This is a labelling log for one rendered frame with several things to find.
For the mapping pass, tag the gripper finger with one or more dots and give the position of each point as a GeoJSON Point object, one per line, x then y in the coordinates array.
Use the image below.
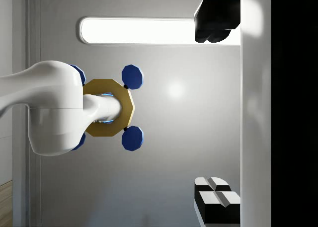
{"type": "Point", "coordinates": [218, 16]}
{"type": "Point", "coordinates": [218, 209]}

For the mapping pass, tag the drone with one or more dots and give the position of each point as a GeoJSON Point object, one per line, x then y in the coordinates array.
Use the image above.
{"type": "Point", "coordinates": [124, 100]}

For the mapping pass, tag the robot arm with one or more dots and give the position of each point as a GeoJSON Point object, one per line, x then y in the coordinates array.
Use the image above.
{"type": "Point", "coordinates": [54, 100]}

